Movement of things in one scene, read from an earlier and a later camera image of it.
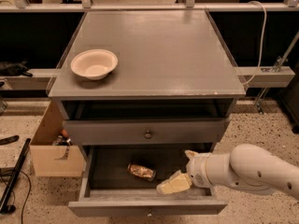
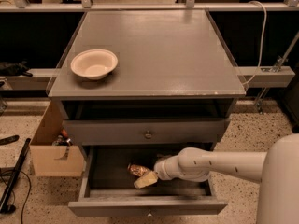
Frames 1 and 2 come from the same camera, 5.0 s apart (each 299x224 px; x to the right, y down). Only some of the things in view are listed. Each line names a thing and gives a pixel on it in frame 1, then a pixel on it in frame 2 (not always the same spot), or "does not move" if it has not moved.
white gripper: (197, 170) -> (162, 168)
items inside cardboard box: (63, 140) does not move
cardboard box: (54, 161) does not move
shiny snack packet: (142, 172) does not move
